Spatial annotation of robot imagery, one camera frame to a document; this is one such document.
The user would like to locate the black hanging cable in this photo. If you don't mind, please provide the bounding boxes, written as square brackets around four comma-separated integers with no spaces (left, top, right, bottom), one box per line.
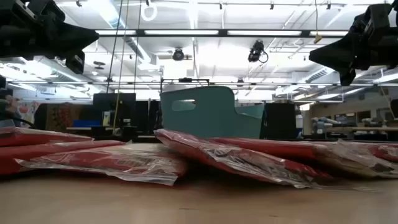
[106,0,124,94]

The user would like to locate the yellow-green hanging cable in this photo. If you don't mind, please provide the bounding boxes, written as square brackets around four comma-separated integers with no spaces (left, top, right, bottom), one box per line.
[112,0,130,131]

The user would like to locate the black overhead frame bar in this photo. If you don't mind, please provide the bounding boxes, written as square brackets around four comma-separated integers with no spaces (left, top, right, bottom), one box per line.
[95,29,351,39]

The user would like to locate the white hanging ring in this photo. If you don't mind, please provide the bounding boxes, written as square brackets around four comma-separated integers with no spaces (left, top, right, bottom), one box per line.
[140,1,159,22]

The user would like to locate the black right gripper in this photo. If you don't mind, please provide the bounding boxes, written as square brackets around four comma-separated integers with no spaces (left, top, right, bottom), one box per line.
[308,0,398,87]

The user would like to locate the black computer monitor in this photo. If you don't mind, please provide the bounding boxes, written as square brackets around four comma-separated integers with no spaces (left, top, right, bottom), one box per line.
[92,92,137,128]

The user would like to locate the teal plastic basket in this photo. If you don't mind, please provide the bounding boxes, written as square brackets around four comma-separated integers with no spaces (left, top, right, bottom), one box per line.
[160,85,266,140]

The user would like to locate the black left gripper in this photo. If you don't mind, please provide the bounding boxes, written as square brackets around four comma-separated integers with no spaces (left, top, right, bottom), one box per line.
[0,0,100,75]

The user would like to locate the black overhead camera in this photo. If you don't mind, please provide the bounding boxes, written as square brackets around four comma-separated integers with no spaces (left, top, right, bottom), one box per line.
[248,39,269,64]

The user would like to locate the person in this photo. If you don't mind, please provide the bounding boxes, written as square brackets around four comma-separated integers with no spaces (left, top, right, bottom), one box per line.
[0,93,20,128]

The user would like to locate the yellow hanging cord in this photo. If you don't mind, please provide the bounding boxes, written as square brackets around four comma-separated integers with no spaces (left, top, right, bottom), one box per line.
[313,0,323,44]

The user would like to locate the round black ceiling fixture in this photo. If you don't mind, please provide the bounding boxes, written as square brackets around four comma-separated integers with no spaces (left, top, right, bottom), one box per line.
[172,48,185,62]

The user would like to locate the red popcorn bag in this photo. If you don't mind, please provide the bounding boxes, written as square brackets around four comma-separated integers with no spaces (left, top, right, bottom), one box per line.
[211,137,327,160]
[0,139,127,176]
[154,128,335,189]
[14,142,188,187]
[0,126,94,147]
[313,139,398,179]

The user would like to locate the black cabinet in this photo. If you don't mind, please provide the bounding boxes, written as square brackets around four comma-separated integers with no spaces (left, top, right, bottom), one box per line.
[263,102,297,140]

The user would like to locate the wooden workbench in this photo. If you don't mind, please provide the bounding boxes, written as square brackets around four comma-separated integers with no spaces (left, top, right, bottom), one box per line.
[306,101,398,141]

